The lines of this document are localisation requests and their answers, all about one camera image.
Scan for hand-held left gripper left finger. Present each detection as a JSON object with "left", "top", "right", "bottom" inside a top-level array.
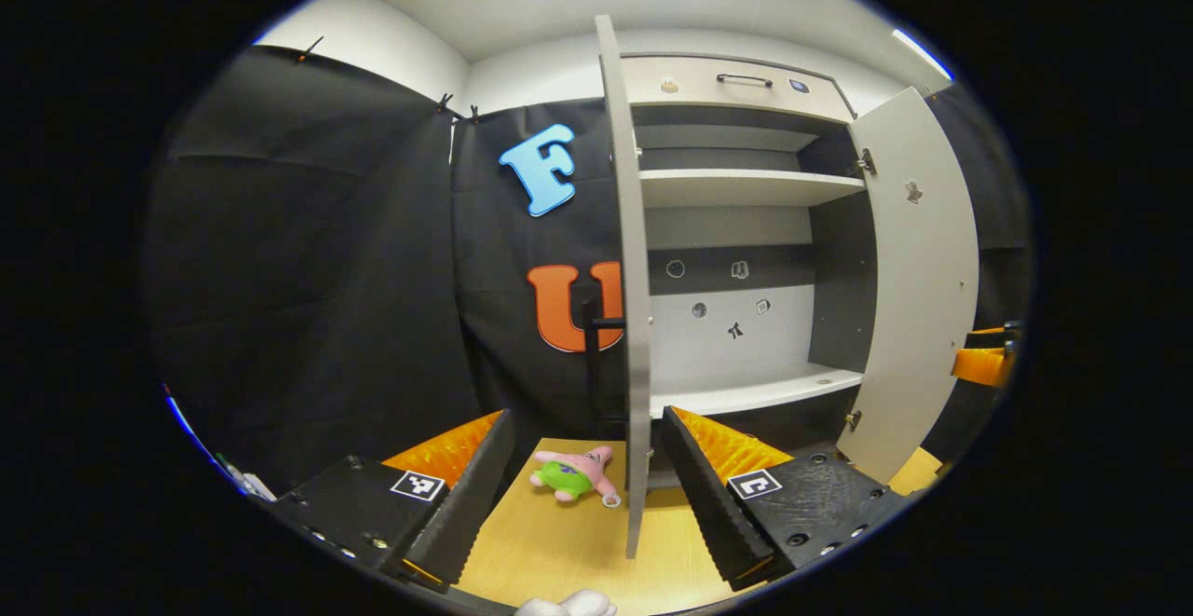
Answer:
[{"left": 270, "top": 408, "right": 515, "bottom": 595}]

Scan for white cabinet shelf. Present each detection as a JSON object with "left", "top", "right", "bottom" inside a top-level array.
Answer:
[
  {"left": 638, "top": 169, "right": 868, "bottom": 210},
  {"left": 648, "top": 363, "right": 866, "bottom": 419}
]

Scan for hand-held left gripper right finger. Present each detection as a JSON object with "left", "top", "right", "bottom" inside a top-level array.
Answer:
[{"left": 661, "top": 404, "right": 919, "bottom": 592}]

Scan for white fluffy object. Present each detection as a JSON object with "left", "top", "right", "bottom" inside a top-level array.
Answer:
[{"left": 515, "top": 588, "right": 619, "bottom": 616}]

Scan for grey cabinet door cube stickers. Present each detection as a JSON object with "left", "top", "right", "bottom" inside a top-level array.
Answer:
[{"left": 834, "top": 87, "right": 981, "bottom": 486}]

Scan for grey double-door shoe cabinet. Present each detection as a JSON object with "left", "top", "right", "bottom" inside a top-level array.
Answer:
[{"left": 615, "top": 54, "right": 882, "bottom": 491}]

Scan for pink starfish plush toy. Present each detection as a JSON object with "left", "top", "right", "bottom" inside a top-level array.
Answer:
[{"left": 528, "top": 445, "right": 624, "bottom": 511}]

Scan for black backdrop cloth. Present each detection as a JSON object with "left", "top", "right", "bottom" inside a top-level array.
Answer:
[{"left": 140, "top": 43, "right": 1035, "bottom": 505}]

